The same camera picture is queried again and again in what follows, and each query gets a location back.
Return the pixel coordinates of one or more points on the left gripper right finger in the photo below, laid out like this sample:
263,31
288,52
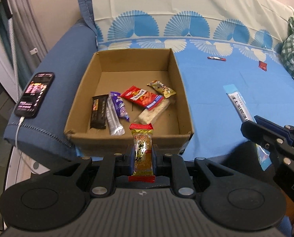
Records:
187,178

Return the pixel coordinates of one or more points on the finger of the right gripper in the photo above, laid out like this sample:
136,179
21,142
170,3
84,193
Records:
259,132

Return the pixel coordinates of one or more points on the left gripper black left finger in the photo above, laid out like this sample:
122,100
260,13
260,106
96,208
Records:
96,178

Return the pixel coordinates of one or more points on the small red gold snack bar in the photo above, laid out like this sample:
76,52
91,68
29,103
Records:
143,168

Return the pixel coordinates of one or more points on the light blue stick pack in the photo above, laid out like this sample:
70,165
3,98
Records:
241,108

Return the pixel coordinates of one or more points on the silver white stick snack pack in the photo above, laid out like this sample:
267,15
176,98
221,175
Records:
115,127

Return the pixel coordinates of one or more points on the black chocolate bar wrapper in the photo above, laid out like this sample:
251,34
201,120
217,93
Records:
98,114

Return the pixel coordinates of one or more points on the clear rice cracker snack pack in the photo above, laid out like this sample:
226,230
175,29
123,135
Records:
150,116

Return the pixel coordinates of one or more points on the purple candy bar wrapper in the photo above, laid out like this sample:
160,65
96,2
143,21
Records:
119,106

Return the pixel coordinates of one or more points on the yellow snack pack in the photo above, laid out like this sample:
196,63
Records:
161,88

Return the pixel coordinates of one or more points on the red spicy snack bag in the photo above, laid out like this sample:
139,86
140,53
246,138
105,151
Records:
141,97

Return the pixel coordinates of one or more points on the cardboard box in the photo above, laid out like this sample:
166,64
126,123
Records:
129,72

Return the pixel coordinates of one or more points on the small red candy packet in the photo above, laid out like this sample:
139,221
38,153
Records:
262,65

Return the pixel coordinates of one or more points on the thin black red snack bar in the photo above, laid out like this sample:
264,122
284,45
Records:
216,58

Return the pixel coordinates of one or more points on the black smartphone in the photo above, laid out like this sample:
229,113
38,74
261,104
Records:
31,99

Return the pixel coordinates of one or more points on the blue fan pattern sofa cover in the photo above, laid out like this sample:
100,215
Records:
242,31

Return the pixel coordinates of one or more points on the grey curtain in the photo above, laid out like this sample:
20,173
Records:
31,48

